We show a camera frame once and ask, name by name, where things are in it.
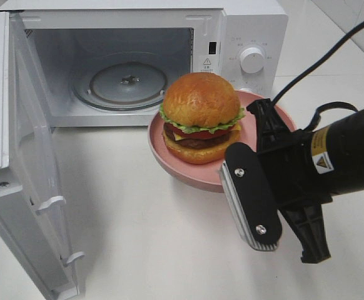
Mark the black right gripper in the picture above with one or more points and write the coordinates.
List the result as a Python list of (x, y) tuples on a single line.
[(295, 164)]

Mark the toy burger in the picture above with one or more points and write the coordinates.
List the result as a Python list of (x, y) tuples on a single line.
[(201, 113)]

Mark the white microwave door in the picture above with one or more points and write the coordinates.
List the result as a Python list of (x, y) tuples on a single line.
[(33, 221)]

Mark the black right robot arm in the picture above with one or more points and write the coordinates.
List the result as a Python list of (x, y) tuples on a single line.
[(346, 148)]

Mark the upper white control knob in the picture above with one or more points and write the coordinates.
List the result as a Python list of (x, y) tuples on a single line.
[(252, 60)]

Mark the white warning label sticker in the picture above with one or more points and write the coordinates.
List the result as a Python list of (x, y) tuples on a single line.
[(205, 65)]

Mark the glass microwave turntable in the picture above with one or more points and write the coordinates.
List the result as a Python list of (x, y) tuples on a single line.
[(123, 81)]

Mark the white microwave oven body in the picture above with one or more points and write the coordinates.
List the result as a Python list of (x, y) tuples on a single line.
[(69, 33)]

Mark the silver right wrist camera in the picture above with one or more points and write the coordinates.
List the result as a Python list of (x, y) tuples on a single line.
[(250, 198)]

